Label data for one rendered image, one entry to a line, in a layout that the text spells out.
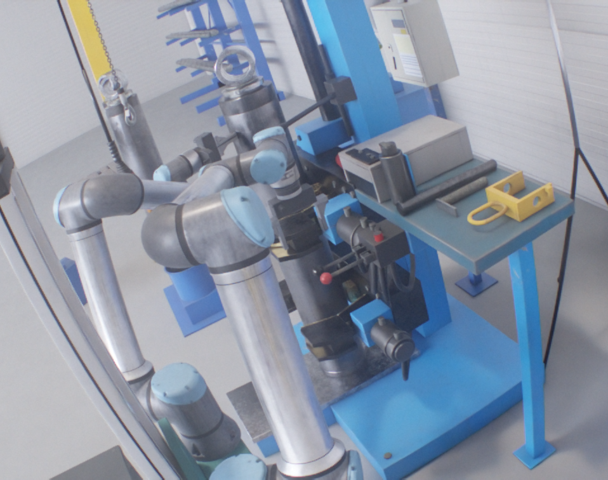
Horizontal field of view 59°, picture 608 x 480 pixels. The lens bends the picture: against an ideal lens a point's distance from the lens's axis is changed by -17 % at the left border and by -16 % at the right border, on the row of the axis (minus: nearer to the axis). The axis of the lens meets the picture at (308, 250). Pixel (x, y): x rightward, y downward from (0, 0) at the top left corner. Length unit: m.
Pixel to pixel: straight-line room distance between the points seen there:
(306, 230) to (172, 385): 0.79
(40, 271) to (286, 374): 0.50
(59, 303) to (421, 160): 1.34
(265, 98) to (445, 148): 0.66
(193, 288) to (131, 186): 2.22
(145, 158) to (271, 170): 1.97
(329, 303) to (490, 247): 1.08
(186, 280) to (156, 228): 2.66
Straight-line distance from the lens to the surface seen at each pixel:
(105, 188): 1.62
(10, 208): 1.07
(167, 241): 1.11
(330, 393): 2.75
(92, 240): 1.70
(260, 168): 1.62
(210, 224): 1.07
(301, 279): 2.51
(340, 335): 2.41
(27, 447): 3.77
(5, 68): 12.92
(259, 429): 2.72
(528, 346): 1.97
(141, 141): 3.52
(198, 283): 3.80
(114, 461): 1.81
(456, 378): 2.66
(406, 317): 2.47
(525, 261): 1.79
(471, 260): 1.62
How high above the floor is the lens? 1.92
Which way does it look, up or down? 27 degrees down
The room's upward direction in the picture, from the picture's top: 20 degrees counter-clockwise
